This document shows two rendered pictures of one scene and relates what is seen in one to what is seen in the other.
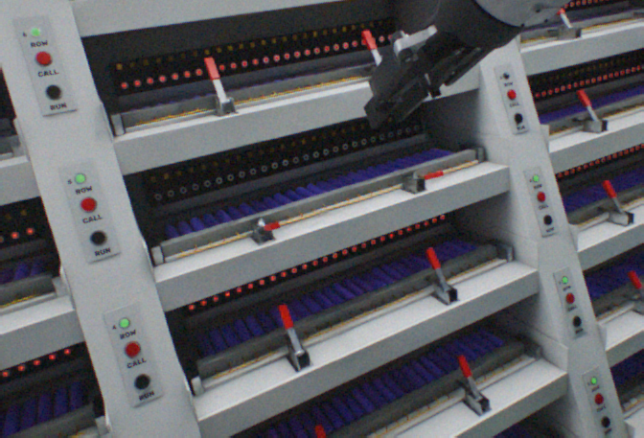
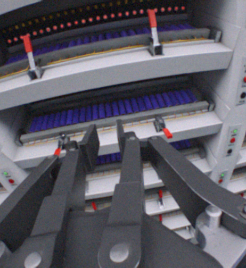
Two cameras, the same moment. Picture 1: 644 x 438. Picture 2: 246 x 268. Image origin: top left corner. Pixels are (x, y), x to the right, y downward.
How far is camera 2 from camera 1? 51 cm
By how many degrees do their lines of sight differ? 36
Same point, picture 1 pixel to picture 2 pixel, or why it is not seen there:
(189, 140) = (13, 96)
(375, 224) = not seen: hidden behind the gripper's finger
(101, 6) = not seen: outside the picture
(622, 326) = (237, 185)
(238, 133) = (42, 92)
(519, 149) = (234, 114)
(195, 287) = (32, 163)
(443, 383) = (152, 192)
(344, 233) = (108, 149)
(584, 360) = not seen: hidden behind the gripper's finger
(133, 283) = (4, 160)
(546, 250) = (221, 163)
